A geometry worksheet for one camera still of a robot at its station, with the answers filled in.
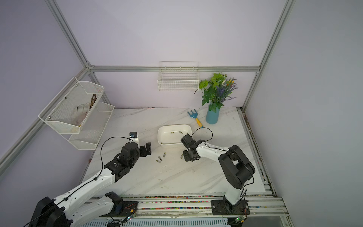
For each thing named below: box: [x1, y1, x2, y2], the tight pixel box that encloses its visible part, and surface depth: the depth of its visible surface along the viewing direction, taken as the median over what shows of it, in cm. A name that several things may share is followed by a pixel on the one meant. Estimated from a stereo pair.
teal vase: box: [205, 108, 220, 125], surface depth 113 cm
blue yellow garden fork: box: [187, 109, 204, 129], surface depth 120 cm
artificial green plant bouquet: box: [193, 72, 239, 114], surface depth 90 cm
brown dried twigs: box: [89, 93, 97, 110], surface depth 83 cm
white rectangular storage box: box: [157, 123, 193, 146], surface depth 106 cm
